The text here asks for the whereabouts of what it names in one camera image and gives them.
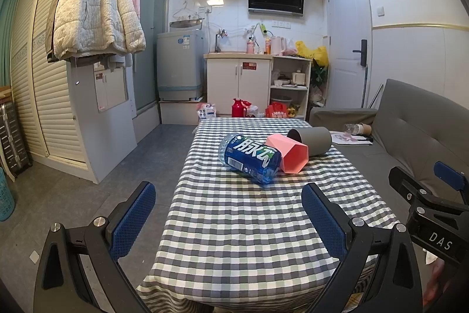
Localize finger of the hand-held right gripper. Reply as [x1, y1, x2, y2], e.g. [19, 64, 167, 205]
[433, 160, 469, 205]
[388, 166, 469, 216]

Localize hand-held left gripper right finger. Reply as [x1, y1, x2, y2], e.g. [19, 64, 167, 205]
[301, 183, 427, 313]

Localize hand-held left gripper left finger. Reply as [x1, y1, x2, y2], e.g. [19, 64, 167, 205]
[33, 181, 157, 313]

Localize pink hexagonal cup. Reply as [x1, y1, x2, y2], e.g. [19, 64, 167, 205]
[265, 133, 309, 175]

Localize grey round cup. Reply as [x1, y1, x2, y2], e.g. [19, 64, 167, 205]
[287, 127, 333, 157]

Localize grey sofa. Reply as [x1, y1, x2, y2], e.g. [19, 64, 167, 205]
[309, 79, 469, 222]

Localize white papers with pink print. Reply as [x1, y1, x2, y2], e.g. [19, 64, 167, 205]
[330, 131, 374, 145]

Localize grey checkered tablecloth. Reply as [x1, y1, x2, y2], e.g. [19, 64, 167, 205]
[135, 117, 407, 313]

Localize blue plastic drink bottle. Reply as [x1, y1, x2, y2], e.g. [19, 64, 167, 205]
[218, 133, 283, 185]

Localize white washing machine platform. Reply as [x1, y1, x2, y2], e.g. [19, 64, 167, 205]
[158, 97, 206, 126]

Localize red snack package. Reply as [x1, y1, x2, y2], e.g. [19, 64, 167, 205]
[266, 102, 288, 119]

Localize white plastic bag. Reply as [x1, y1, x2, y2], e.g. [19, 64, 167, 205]
[245, 104, 266, 119]

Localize teal plastic basket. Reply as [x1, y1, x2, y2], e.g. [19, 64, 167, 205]
[0, 166, 16, 223]

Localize white printed packet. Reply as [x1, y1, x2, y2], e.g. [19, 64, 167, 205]
[196, 103, 217, 120]

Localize white open shelf unit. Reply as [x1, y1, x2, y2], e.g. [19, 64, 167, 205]
[269, 56, 313, 119]

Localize yellow plastic bag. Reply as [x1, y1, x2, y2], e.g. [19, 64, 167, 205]
[295, 40, 329, 67]

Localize cream shutter wardrobe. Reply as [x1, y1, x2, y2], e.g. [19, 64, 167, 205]
[9, 0, 96, 170]

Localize white sink cabinet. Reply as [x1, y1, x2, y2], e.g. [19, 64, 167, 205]
[204, 54, 273, 116]

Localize grey washing machine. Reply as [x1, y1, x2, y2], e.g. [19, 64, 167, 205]
[157, 29, 205, 101]

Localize white door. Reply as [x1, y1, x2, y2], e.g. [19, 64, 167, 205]
[325, 0, 372, 108]

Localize glass shower door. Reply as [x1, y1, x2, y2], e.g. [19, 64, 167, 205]
[134, 0, 171, 112]

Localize pink electric kettle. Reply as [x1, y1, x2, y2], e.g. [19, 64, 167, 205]
[270, 36, 287, 56]

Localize metal faucet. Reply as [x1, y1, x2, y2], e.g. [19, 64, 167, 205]
[214, 29, 228, 53]

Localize metal basin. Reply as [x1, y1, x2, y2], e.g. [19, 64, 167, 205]
[169, 19, 203, 31]

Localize white quilted jacket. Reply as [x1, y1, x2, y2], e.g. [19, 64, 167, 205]
[47, 0, 146, 61]

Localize black door handle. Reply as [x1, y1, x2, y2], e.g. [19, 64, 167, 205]
[352, 39, 368, 65]

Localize wire clothes hanger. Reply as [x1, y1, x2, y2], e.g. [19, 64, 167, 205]
[172, 1, 198, 20]

